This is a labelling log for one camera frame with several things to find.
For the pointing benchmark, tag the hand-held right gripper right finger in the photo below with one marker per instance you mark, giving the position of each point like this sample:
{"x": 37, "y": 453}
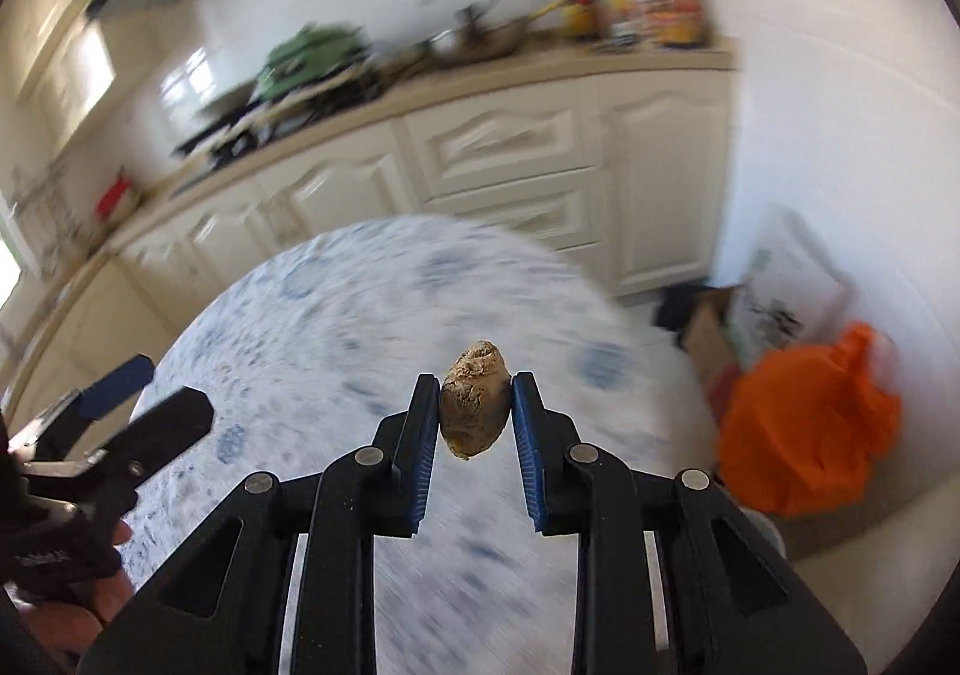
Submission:
{"x": 529, "y": 457}

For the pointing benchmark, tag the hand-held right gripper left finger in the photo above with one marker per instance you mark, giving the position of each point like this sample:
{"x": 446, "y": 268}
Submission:
{"x": 421, "y": 457}

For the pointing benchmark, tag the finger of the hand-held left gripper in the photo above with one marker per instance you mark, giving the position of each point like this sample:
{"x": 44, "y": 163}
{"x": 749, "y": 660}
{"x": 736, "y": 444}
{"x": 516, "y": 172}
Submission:
{"x": 172, "y": 420}
{"x": 112, "y": 382}

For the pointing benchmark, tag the brown lump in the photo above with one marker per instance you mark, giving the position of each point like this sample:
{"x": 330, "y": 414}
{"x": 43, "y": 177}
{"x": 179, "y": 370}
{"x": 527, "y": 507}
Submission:
{"x": 474, "y": 405}

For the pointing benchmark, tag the orange plastic bag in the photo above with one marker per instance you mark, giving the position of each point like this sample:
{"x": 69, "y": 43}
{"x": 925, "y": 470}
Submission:
{"x": 802, "y": 435}

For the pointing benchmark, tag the person's left hand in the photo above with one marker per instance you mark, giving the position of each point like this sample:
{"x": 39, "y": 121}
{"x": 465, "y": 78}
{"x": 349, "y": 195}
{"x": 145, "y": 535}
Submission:
{"x": 67, "y": 626}

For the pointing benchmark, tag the window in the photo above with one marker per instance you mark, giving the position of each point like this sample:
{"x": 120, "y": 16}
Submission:
{"x": 7, "y": 255}

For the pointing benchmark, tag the blue floral tablecloth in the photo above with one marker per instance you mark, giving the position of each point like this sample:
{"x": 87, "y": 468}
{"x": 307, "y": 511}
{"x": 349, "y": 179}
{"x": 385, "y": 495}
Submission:
{"x": 337, "y": 315}

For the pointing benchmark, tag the red plastic container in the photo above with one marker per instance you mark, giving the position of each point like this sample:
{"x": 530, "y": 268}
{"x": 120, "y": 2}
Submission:
{"x": 116, "y": 195}

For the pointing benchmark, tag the row of hanging metal utensils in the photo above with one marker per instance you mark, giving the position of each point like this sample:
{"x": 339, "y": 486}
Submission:
{"x": 37, "y": 202}

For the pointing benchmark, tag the cardboard box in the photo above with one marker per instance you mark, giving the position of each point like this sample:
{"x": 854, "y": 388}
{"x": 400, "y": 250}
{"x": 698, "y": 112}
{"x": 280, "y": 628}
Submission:
{"x": 709, "y": 337}

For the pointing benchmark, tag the cream cabinet drawer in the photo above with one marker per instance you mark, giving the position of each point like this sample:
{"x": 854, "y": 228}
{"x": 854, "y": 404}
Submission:
{"x": 525, "y": 214}
{"x": 495, "y": 135}

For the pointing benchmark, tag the black gas stove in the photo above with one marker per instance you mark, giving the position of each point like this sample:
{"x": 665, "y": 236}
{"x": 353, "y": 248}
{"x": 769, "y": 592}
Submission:
{"x": 240, "y": 131}

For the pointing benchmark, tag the white rice bag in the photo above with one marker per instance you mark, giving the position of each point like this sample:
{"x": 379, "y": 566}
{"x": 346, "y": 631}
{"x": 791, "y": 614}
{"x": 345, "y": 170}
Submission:
{"x": 787, "y": 285}

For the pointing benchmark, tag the green electric cooker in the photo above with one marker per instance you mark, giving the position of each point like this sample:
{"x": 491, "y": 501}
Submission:
{"x": 315, "y": 56}

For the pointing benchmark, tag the steel wok with lid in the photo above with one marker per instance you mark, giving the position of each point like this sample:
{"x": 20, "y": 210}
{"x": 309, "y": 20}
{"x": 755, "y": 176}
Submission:
{"x": 480, "y": 41}

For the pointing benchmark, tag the cream lattice door wall cabinet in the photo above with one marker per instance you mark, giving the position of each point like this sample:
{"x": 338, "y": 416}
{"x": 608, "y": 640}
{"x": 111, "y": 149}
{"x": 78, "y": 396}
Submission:
{"x": 75, "y": 82}

